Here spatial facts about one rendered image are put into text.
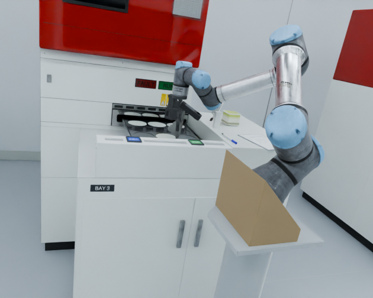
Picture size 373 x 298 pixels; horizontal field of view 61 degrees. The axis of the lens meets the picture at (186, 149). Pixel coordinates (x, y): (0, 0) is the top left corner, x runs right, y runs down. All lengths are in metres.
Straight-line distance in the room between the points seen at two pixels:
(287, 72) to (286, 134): 0.28
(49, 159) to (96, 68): 0.57
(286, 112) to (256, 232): 0.36
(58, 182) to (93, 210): 0.68
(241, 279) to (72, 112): 1.19
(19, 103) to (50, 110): 1.57
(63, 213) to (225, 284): 1.16
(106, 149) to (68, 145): 0.68
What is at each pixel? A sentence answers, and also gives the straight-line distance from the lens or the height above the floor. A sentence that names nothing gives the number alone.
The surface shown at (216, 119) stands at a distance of 1.57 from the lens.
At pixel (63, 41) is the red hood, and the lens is 1.70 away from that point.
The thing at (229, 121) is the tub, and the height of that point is 0.99.
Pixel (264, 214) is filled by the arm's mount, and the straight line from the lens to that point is 0.93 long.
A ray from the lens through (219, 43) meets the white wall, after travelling 3.50.
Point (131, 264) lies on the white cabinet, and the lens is 1.49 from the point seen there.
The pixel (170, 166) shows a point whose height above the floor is 0.87.
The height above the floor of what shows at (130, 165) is 0.87.
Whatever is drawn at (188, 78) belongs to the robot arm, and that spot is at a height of 1.20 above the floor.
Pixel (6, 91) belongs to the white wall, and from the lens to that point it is 3.37.
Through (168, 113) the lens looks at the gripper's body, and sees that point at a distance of 1.48.
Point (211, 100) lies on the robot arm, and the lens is 1.44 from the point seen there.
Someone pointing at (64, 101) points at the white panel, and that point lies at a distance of 1.79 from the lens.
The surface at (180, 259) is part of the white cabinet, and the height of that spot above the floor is 0.41.
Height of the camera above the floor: 1.35
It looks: 19 degrees down
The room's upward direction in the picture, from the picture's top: 9 degrees clockwise
